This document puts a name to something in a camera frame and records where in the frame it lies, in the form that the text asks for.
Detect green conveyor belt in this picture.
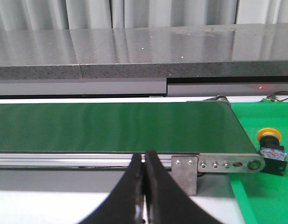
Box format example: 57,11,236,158
0,101,256,154

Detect bright green mat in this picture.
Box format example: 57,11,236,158
227,100,288,224

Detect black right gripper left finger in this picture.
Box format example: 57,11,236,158
80,154,143,224

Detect aluminium conveyor side rail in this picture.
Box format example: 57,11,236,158
0,151,200,169

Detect steel conveyor end bracket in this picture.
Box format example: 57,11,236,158
197,153,265,173

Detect steel angle mounting bracket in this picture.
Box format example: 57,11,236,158
171,155,198,196

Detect white pleated curtain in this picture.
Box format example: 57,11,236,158
0,0,288,31

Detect yellow push button switch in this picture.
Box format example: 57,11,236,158
256,127,288,176

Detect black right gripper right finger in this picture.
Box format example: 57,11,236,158
144,150,220,224

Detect grey stone counter slab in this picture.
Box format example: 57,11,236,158
0,23,288,80

